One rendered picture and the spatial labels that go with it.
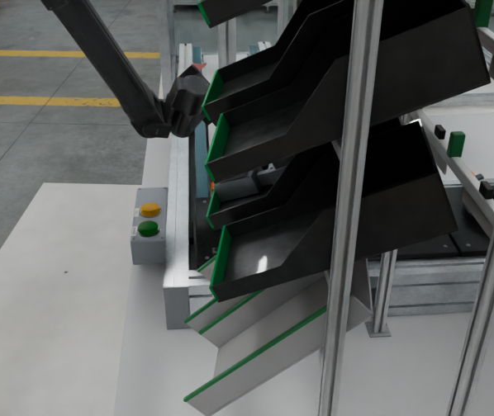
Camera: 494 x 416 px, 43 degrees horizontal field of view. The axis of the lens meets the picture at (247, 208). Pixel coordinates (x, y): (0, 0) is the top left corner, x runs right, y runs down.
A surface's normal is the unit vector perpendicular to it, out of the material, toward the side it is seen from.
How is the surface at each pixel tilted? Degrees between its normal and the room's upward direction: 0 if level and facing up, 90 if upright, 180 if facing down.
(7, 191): 0
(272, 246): 25
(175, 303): 90
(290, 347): 90
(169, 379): 0
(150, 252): 90
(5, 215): 0
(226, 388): 90
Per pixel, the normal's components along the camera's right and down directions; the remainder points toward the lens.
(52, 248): 0.00, -0.85
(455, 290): 0.08, 0.53
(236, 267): -0.42, -0.79
